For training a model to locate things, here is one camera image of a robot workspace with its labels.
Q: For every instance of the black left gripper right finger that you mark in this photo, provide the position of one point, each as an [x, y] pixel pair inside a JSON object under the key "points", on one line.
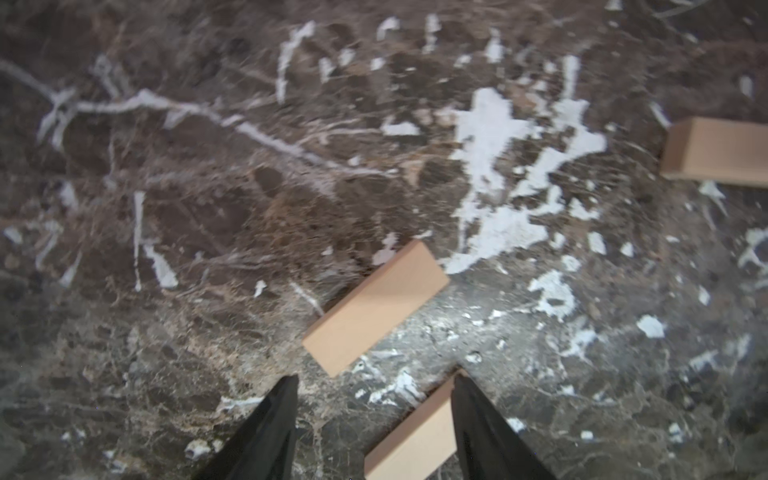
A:
{"points": [[487, 446]]}

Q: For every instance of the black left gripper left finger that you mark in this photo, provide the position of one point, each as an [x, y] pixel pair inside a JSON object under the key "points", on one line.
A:
{"points": [[263, 447]]}

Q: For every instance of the wooden block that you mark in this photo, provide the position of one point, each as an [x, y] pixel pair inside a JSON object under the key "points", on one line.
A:
{"points": [[725, 151], [420, 444], [378, 305]]}

